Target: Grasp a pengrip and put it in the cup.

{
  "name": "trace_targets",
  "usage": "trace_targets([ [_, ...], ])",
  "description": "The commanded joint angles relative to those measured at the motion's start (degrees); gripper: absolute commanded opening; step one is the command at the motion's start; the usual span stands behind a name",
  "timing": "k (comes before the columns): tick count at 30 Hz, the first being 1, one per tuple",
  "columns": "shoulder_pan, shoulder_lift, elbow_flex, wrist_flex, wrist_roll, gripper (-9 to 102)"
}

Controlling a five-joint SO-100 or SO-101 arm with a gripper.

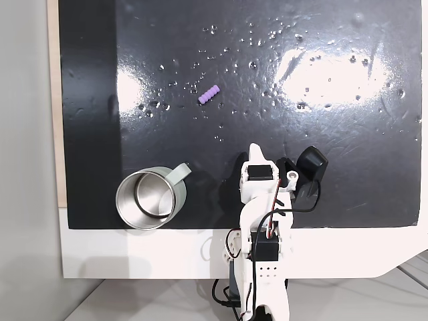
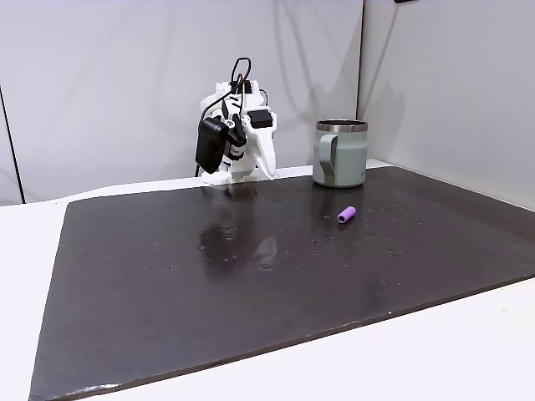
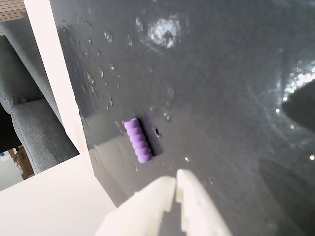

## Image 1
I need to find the purple ribbed pen grip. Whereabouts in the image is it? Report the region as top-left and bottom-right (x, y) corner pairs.
(197, 84), (221, 105)

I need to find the black glossy mat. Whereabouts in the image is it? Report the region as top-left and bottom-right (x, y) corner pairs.
(58, 0), (422, 231)

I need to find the grey-green steel mug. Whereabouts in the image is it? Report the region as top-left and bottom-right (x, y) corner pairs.
(115, 163), (193, 231)

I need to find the beige wooden board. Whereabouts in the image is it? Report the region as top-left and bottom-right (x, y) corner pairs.
(46, 0), (68, 209)

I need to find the red and white motor wire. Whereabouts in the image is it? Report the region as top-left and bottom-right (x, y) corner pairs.
(265, 179), (284, 240)

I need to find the black oval camera box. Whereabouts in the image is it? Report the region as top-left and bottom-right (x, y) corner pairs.
(276, 145), (330, 211)

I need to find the black camera cable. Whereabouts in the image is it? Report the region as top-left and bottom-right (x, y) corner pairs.
(239, 180), (322, 320)

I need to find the black base power cable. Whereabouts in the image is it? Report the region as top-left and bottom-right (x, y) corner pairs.
(211, 278), (242, 310)

